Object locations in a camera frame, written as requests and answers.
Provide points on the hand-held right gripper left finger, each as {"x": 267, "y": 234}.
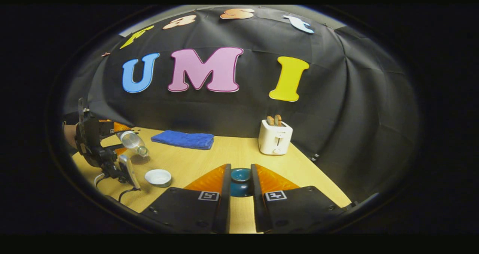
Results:
{"x": 224, "y": 201}

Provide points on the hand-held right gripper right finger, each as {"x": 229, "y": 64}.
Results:
{"x": 257, "y": 201}

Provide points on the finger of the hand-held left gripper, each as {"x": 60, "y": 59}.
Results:
{"x": 119, "y": 127}
{"x": 120, "y": 150}

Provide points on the clear plastic water bottle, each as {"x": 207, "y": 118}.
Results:
{"x": 131, "y": 140}

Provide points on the blue folded towel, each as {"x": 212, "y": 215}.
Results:
{"x": 183, "y": 139}

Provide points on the white toaster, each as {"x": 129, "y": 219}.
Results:
{"x": 275, "y": 140}

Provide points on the toasted bread slice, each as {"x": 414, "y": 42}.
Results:
{"x": 270, "y": 121}
{"x": 278, "y": 120}

